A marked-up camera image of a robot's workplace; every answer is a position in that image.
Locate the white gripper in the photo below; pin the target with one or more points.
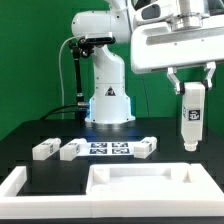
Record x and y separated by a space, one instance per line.
155 47

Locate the white desk tabletop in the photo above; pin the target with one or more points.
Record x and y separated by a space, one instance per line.
152 181

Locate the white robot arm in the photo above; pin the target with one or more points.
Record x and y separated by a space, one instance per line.
109 104

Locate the fiducial marker sheet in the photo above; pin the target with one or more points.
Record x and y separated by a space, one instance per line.
110 148

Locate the white U-shaped fence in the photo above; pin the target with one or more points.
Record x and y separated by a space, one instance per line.
14 206

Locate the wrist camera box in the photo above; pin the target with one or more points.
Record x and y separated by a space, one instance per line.
152 11

